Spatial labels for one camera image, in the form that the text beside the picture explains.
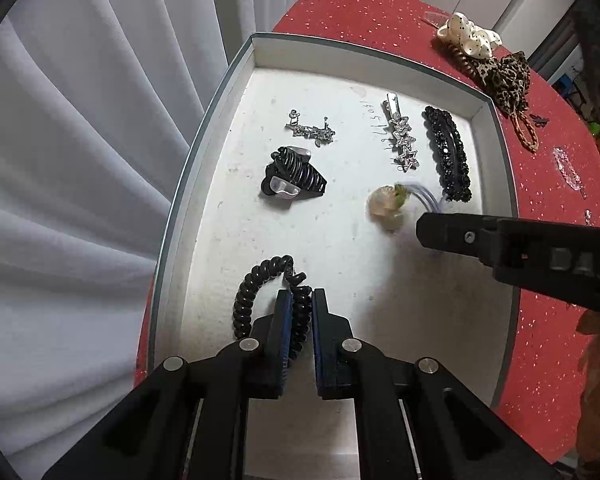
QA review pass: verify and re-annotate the white shallow tray box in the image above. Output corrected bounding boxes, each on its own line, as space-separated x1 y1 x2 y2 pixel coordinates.
147 31 522 480

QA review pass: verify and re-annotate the black claw hair clip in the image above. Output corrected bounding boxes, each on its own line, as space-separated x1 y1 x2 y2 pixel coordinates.
261 146 327 200

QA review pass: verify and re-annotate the leopard print scrunchie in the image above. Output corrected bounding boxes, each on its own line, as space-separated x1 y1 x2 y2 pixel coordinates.
478 51 530 117

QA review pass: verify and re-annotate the purple hair tie with charm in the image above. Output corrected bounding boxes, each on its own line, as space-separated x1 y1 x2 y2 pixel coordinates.
367 182 447 232

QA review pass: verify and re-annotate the tan braided hair tie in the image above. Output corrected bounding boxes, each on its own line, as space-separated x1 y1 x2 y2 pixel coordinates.
510 109 541 154

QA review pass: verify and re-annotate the black spiral hair tie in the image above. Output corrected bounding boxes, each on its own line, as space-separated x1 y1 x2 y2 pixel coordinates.
232 253 314 361

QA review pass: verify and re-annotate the black beaded barrette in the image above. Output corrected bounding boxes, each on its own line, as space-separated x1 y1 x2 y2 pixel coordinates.
422 106 472 203

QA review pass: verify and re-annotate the white polka dot scrunchie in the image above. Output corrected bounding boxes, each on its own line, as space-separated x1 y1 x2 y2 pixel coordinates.
437 12 502 60

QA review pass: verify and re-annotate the white curtain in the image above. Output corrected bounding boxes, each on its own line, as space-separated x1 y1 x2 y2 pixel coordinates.
0 0 297 479

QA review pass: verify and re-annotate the brown spiral hair tie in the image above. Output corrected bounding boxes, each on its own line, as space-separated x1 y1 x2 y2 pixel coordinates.
446 44 487 79

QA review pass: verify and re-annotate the silver rhinestone hair clip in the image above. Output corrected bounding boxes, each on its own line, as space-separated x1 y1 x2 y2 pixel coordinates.
382 92 419 172

